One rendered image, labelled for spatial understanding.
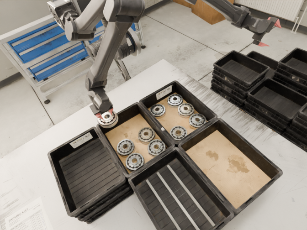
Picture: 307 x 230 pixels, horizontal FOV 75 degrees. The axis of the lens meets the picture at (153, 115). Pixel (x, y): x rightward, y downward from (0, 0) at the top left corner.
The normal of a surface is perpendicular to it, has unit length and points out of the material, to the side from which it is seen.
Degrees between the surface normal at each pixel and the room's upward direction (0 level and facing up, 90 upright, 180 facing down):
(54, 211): 0
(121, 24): 114
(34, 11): 90
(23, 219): 0
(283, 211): 0
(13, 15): 90
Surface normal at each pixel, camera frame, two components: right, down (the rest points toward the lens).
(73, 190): -0.12, -0.61
